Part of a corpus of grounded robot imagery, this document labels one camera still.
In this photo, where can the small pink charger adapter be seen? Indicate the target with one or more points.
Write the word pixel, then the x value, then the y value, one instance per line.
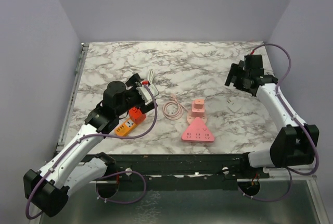
pixel 197 102

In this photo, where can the white usb charger plug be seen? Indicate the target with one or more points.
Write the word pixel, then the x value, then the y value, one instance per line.
pixel 234 105

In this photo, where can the aluminium frame rail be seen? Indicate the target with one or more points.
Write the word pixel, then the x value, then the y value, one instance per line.
pixel 128 179

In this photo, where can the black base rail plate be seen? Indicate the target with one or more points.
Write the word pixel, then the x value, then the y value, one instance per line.
pixel 184 172

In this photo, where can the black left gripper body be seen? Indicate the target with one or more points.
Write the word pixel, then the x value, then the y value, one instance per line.
pixel 133 98

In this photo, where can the pink triangular power strip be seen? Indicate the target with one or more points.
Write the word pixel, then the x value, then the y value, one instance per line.
pixel 198 132

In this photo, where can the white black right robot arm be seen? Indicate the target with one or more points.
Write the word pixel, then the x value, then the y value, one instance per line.
pixel 296 139

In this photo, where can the pink cube socket adapter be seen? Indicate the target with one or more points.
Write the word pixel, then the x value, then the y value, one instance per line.
pixel 198 110

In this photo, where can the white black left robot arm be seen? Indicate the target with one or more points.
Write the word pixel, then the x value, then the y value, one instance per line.
pixel 49 188

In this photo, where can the black flat box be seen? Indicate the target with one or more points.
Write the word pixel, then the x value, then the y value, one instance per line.
pixel 269 78

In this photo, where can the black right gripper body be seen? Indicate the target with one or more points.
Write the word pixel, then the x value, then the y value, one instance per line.
pixel 241 82

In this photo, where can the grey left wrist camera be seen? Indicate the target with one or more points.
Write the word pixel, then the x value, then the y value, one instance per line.
pixel 148 92

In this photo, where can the orange power strip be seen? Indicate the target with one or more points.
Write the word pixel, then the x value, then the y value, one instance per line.
pixel 125 128

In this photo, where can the red cube socket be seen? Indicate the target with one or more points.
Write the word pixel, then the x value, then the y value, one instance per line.
pixel 136 115

